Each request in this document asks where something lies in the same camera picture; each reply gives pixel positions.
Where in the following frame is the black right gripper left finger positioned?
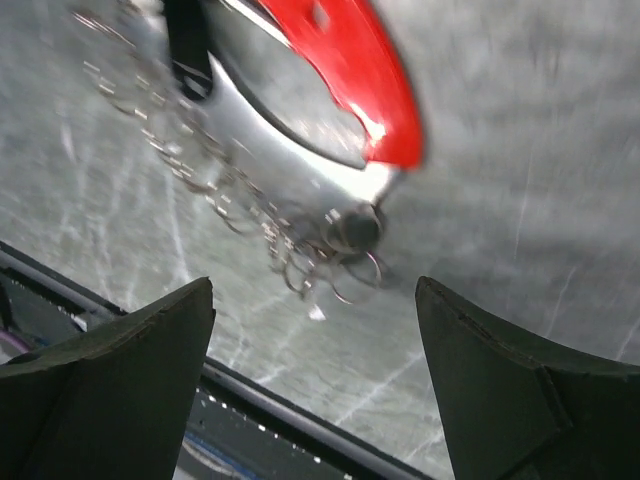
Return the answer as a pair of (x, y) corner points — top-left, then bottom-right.
(1, 277), (215, 479)

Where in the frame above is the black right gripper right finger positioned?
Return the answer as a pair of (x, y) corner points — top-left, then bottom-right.
(415, 277), (639, 479)

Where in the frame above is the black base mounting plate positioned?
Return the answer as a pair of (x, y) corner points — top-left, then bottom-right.
(1, 244), (426, 479)

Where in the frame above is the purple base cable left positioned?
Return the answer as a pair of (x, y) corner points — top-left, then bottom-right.
(0, 329), (36, 359)

